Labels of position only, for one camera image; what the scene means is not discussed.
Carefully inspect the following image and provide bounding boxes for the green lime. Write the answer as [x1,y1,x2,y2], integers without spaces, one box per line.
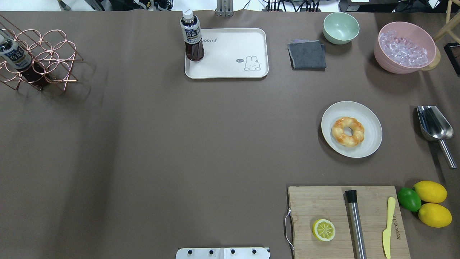
[396,187,421,212]

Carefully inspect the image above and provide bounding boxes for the tea bottle on tray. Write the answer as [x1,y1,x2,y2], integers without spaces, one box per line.
[180,9,205,61]

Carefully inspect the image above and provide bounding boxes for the pink bowl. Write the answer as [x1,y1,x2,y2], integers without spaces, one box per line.
[374,21,436,74]

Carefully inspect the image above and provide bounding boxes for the wooden chair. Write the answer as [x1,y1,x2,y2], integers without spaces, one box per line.
[433,0,460,43]

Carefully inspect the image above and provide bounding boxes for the white rabbit tray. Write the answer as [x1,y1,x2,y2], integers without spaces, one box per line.
[184,28,269,79]

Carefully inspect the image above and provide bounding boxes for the lemon half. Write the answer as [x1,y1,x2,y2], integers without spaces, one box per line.
[312,219,336,242]

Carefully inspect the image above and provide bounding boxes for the wooden cutting board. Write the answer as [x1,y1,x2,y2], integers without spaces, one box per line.
[288,186,396,259]

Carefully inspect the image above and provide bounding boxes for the steel muddler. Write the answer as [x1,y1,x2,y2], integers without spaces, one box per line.
[345,190,367,259]

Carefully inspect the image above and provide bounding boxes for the tea bottle in rack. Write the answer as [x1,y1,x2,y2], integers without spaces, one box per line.
[0,35,48,90]

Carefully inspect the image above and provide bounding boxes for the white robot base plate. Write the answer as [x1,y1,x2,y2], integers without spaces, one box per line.
[175,247,271,259]

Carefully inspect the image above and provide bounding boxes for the lower yellow lemon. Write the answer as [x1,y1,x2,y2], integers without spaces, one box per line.
[418,203,453,228]

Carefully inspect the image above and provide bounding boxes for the ice cubes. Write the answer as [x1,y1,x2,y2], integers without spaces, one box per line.
[378,30,428,68]

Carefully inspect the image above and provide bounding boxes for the yellow plastic knife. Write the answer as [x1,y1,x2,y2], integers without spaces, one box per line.
[382,197,396,259]

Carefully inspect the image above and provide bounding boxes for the grey folded cloth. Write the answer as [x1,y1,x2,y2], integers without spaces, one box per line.
[287,39,327,70]

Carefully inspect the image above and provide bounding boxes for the yellow lemon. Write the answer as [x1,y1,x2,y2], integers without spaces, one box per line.
[413,181,447,204]
[418,203,453,228]

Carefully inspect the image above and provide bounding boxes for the upper yellow lemon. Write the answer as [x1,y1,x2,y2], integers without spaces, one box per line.
[413,181,447,204]

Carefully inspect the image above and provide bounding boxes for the wooden coaster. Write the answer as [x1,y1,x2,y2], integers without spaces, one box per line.
[421,46,441,71]

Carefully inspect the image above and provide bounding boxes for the dark framed box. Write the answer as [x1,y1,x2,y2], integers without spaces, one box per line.
[444,43,460,77]

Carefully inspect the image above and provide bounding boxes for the copper wire bottle rack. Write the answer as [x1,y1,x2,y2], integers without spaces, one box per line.
[1,16,84,91]

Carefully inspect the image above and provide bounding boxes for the green bowl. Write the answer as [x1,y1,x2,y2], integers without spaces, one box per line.
[323,13,360,45]

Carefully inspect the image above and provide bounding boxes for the white plate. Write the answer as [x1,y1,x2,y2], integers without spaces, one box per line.
[321,101,383,158]

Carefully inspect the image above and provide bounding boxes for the aluminium post bracket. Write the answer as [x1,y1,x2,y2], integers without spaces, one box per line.
[216,0,234,17]

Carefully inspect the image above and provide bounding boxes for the metal scoop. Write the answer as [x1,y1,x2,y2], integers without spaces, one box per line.
[416,105,458,169]

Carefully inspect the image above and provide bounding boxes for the glazed donut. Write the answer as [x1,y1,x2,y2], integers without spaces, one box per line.
[331,117,365,147]

